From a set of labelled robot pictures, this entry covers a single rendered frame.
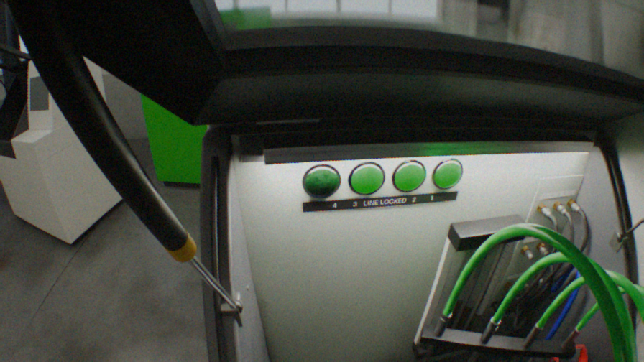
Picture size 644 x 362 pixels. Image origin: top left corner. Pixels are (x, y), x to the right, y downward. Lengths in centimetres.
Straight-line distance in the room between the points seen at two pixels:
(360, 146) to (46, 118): 269
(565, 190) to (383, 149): 40
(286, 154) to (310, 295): 28
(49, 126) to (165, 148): 116
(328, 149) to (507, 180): 31
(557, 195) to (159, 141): 304
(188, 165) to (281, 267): 270
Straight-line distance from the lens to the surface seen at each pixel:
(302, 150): 39
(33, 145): 273
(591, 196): 71
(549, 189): 65
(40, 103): 298
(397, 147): 41
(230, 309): 37
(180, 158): 319
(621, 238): 66
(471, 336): 65
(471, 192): 54
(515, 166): 57
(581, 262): 32
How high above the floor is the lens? 160
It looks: 30 degrees down
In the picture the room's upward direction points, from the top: straight up
